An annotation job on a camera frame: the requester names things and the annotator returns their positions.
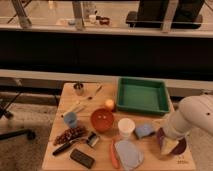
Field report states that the black rectangular block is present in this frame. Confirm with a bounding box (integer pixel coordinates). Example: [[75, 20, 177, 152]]
[[70, 149, 95, 169]]

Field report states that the small silver black box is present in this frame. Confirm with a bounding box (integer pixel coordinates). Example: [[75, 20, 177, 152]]
[[86, 132, 100, 148]]

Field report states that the thin dark brush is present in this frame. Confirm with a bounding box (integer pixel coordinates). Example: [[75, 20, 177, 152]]
[[87, 85, 102, 100]]

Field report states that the red bowl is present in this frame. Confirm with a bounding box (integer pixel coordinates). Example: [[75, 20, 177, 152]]
[[90, 108, 114, 133]]

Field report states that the bunch of brown grapes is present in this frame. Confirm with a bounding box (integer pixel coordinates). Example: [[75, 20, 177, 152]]
[[53, 126, 87, 146]]

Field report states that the light blue cloth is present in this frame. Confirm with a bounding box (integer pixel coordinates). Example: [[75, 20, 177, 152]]
[[115, 140, 144, 171]]

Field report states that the small metal cup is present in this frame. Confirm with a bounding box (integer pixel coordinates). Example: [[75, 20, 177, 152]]
[[73, 82, 84, 96]]

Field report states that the small blue cup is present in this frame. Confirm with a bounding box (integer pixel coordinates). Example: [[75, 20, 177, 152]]
[[64, 112, 77, 128]]

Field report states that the green plastic tray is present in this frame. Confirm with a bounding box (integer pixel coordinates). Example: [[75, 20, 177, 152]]
[[116, 77, 170, 116]]

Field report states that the orange pepper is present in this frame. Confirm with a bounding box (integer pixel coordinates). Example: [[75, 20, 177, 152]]
[[109, 140, 120, 169]]

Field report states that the yellow orange fruit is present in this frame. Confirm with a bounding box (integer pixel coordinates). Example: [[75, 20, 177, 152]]
[[104, 99, 115, 111]]

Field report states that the black office chair base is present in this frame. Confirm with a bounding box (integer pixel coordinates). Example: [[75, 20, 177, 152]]
[[0, 91, 37, 141]]

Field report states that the blue sponge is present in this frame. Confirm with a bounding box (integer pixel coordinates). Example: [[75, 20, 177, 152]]
[[134, 124, 155, 139]]

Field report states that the purple bowl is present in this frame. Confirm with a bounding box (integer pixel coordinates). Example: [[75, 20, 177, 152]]
[[156, 128, 187, 155]]

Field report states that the wooden spoon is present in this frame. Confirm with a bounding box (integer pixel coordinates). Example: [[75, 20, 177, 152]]
[[61, 101, 86, 117]]

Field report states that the white paper cup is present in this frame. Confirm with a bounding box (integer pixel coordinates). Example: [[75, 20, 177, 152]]
[[118, 118, 135, 139]]

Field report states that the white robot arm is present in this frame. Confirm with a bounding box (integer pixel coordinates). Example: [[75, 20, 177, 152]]
[[159, 95, 213, 155]]

